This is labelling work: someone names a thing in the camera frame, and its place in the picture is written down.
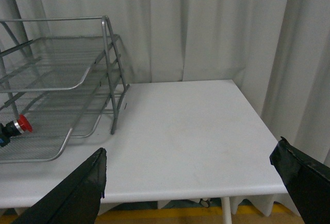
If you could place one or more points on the red emergency stop button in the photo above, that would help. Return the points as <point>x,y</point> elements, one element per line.
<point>14,128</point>

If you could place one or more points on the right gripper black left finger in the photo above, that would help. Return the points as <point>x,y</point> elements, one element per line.
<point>76,199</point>

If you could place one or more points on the white table leg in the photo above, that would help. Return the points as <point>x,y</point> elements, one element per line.
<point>227,218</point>

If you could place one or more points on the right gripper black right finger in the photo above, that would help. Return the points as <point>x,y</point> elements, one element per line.
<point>306,181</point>

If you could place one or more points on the grey metal wire rack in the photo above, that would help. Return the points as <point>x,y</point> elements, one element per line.
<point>62,84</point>

